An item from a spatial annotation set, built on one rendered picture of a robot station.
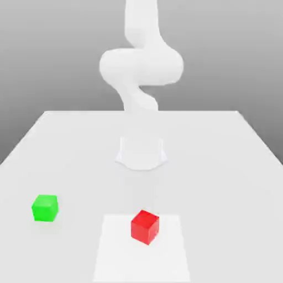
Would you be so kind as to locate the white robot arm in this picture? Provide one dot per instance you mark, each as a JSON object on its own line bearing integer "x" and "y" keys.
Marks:
{"x": 141, "y": 66}

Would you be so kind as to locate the small red cube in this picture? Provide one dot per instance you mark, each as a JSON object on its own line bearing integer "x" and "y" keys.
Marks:
{"x": 144, "y": 227}

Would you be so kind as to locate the small green cube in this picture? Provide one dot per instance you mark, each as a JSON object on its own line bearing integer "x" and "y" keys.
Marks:
{"x": 45, "y": 208}

